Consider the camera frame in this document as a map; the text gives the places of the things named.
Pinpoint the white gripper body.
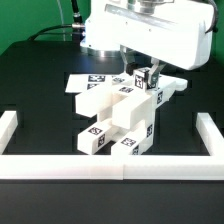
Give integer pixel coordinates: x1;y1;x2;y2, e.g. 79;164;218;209
84;0;214;70

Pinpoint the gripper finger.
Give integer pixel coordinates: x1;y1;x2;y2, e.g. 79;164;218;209
120;46;137;76
148;59;164;88

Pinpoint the white tagged cube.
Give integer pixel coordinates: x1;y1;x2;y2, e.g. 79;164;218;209
133;67;150;91

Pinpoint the white chair seat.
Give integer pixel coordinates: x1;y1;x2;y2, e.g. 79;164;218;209
96;105;155;156

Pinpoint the white chair back frame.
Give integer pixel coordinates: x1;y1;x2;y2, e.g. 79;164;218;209
75;75;187;129

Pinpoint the white marker base plate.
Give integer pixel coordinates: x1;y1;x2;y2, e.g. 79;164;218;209
65;74;127;93

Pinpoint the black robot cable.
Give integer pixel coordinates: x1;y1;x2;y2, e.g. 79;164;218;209
27;0;87;42

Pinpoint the white right fence rail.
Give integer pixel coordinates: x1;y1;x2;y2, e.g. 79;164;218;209
196;113;224;157

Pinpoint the white fence rail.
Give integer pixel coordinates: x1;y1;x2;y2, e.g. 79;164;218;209
0;111;18;155
0;155;224;180
196;113;224;157

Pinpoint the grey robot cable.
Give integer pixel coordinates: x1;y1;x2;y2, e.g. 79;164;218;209
55;0;66;42

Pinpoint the white front fence rail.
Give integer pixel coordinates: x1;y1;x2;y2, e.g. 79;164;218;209
0;155;224;180

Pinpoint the white left fence rail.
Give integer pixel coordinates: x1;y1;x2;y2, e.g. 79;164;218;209
0;111;18;155

